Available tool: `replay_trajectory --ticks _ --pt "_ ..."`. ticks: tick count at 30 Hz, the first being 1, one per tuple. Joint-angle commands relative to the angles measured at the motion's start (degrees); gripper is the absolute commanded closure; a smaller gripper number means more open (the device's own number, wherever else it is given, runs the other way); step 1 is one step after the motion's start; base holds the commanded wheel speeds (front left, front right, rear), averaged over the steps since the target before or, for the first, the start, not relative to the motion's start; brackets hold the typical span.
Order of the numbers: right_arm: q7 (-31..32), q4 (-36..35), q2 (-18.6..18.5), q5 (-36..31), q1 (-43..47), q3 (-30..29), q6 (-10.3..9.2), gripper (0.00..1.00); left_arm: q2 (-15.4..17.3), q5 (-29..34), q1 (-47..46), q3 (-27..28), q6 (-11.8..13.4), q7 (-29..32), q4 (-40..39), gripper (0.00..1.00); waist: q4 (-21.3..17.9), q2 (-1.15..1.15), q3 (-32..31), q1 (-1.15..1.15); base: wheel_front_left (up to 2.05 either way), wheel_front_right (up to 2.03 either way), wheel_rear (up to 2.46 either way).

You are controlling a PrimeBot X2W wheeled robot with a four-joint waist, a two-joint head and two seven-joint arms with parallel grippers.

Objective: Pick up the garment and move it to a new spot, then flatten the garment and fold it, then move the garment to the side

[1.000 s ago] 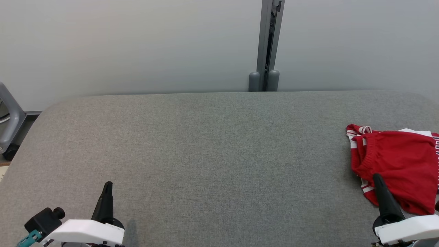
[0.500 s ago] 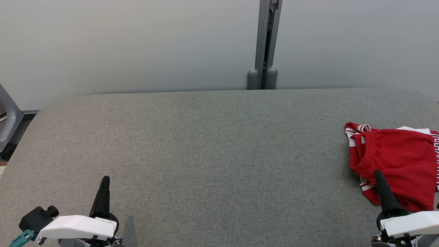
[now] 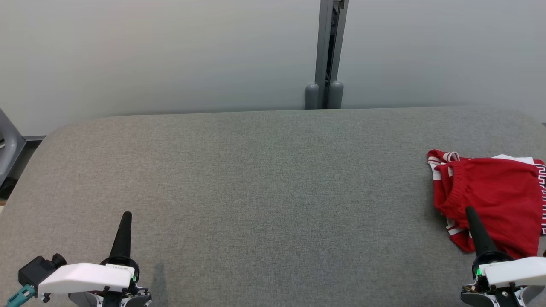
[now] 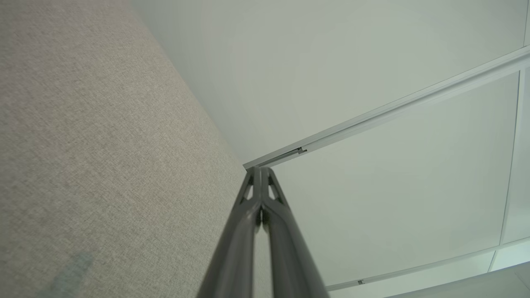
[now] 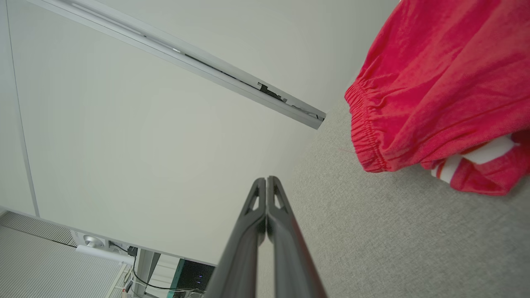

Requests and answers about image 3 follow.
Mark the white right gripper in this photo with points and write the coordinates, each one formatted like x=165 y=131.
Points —
x=516 y=273

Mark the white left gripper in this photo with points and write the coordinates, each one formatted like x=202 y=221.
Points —
x=85 y=277

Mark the red Bulls 23 garment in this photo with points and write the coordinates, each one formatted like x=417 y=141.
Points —
x=495 y=200

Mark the red t-shirt with white sleeves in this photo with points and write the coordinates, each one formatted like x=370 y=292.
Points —
x=512 y=159

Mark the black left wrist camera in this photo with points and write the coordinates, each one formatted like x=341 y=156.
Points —
x=38 y=268

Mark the teal left camera connector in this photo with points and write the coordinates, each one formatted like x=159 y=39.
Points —
x=19 y=296

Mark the grey partition end frame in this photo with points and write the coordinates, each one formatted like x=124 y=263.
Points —
x=10 y=145

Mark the grey partition joint post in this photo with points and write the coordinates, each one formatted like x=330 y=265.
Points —
x=326 y=51

